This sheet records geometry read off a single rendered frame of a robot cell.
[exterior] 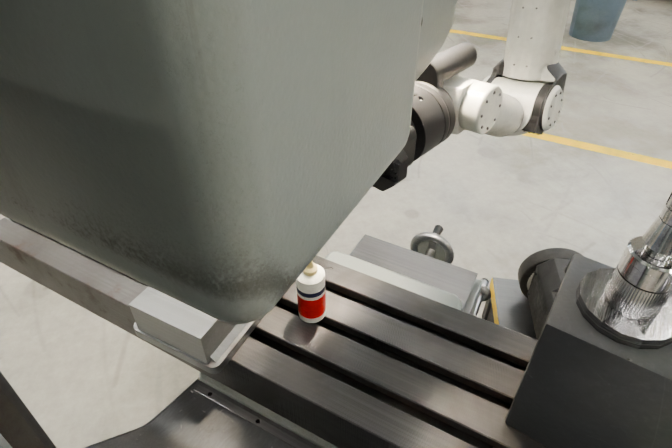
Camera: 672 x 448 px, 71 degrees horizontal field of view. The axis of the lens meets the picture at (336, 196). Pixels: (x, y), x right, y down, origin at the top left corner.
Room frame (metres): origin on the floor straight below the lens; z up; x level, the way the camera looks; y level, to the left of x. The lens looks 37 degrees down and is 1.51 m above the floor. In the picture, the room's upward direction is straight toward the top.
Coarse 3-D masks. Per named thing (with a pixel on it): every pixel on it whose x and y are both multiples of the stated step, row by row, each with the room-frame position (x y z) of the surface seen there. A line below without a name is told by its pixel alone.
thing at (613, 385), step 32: (576, 256) 0.38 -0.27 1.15; (576, 288) 0.33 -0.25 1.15; (576, 320) 0.29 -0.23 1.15; (608, 320) 0.28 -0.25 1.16; (544, 352) 0.28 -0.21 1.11; (576, 352) 0.27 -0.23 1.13; (608, 352) 0.26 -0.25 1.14; (640, 352) 0.26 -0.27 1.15; (544, 384) 0.28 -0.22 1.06; (576, 384) 0.26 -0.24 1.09; (608, 384) 0.25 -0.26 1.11; (640, 384) 0.24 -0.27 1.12; (512, 416) 0.28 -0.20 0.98; (544, 416) 0.27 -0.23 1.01; (576, 416) 0.25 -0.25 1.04; (608, 416) 0.24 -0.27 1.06; (640, 416) 0.23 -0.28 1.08
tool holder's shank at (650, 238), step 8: (664, 208) 0.31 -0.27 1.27; (664, 216) 0.30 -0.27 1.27; (656, 224) 0.30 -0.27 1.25; (664, 224) 0.30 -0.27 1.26; (648, 232) 0.31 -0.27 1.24; (656, 232) 0.30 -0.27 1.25; (664, 232) 0.30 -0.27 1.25; (648, 240) 0.30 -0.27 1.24; (656, 240) 0.30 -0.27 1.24; (664, 240) 0.29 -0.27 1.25; (648, 248) 0.30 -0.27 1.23; (656, 248) 0.29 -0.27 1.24; (664, 248) 0.29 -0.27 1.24; (656, 256) 0.29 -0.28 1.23; (664, 256) 0.29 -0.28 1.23
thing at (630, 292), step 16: (624, 256) 0.31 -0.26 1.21; (624, 272) 0.30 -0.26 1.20; (640, 272) 0.29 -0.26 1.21; (608, 288) 0.31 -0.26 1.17; (624, 288) 0.29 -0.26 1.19; (640, 288) 0.28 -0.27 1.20; (656, 288) 0.28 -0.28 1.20; (624, 304) 0.29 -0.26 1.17; (640, 304) 0.28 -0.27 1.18; (656, 304) 0.28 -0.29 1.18; (640, 320) 0.28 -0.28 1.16
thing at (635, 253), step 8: (632, 240) 0.32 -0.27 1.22; (640, 240) 0.32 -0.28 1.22; (632, 248) 0.31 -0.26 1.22; (640, 248) 0.31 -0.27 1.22; (632, 256) 0.30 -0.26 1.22; (640, 256) 0.30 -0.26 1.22; (648, 256) 0.30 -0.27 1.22; (632, 264) 0.30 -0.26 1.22; (640, 264) 0.29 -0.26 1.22; (648, 264) 0.29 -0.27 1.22; (656, 264) 0.29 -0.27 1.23; (664, 264) 0.29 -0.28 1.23; (648, 272) 0.28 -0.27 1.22; (656, 272) 0.28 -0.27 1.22; (664, 272) 0.28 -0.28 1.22
